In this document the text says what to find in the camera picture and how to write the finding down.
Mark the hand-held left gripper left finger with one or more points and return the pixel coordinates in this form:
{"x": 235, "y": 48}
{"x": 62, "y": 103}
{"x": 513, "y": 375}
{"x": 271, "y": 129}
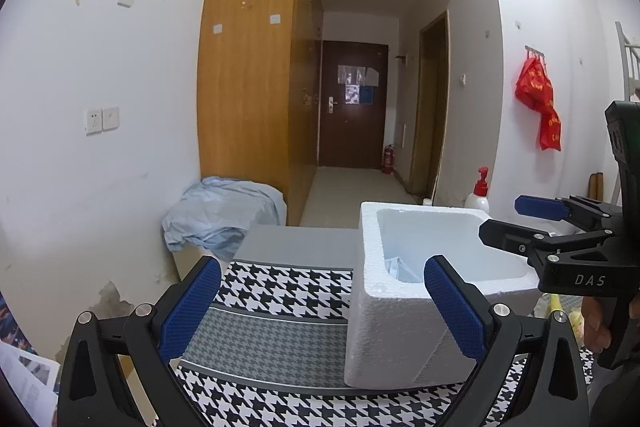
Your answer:
{"x": 187, "y": 307}

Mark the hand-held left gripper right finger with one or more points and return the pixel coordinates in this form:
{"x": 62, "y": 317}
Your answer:
{"x": 457, "y": 307}

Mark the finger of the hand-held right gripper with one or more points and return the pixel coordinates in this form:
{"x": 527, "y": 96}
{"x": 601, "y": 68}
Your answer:
{"x": 540, "y": 207}
{"x": 510, "y": 237}

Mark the white foam box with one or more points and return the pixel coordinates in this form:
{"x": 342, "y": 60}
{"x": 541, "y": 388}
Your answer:
{"x": 390, "y": 322}

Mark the person's right hand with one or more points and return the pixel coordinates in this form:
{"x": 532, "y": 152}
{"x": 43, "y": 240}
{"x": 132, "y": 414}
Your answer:
{"x": 595, "y": 322}

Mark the white bottle red pump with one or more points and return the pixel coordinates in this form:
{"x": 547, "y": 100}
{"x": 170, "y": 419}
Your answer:
{"x": 479, "y": 199}

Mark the yellow plastic packet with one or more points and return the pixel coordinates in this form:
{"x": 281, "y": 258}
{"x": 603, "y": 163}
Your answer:
{"x": 555, "y": 302}

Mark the houndstooth tablecloth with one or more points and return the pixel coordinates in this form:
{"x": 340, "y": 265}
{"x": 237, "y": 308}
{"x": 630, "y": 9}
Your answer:
{"x": 280, "y": 287}

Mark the light blue bedsheet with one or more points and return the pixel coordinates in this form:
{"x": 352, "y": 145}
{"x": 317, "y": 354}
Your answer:
{"x": 220, "y": 212}

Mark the white metal bunk bed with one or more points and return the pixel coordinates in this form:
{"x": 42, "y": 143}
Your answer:
{"x": 631, "y": 62}

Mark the red plastic bag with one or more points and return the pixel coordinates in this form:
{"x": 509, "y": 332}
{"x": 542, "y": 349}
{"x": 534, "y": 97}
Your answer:
{"x": 537, "y": 92}

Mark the red fire extinguisher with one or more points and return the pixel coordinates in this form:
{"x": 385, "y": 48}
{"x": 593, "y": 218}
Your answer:
{"x": 388, "y": 159}

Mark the wooden side doorway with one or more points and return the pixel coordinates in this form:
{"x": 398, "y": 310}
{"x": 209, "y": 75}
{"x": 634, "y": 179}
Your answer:
{"x": 429, "y": 107}

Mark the blue patterned fabric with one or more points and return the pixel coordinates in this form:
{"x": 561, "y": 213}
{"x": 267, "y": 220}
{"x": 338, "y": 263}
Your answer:
{"x": 12, "y": 322}

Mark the printed paper sheet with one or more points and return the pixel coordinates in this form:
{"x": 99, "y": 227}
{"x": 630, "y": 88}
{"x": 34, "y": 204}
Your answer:
{"x": 25, "y": 387}

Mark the dark brown door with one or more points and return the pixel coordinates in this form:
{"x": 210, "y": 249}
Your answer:
{"x": 350, "y": 132}

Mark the blue paper notice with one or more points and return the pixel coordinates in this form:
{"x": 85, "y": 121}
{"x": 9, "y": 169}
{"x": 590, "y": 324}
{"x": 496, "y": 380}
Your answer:
{"x": 367, "y": 94}

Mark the white paper note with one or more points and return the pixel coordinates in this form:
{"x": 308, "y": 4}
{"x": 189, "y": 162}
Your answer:
{"x": 373, "y": 75}

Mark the grey paper notice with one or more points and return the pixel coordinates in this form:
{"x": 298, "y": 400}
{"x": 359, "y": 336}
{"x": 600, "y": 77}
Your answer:
{"x": 352, "y": 74}

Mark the wooden wardrobe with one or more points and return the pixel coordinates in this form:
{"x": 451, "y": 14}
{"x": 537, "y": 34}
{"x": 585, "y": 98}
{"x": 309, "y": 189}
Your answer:
{"x": 250, "y": 82}

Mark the metal wall hook rack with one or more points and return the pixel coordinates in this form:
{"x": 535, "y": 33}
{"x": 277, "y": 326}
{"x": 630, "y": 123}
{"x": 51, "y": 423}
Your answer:
{"x": 535, "y": 51}

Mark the white wall socket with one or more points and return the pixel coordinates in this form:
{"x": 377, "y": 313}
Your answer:
{"x": 110, "y": 118}
{"x": 93, "y": 122}

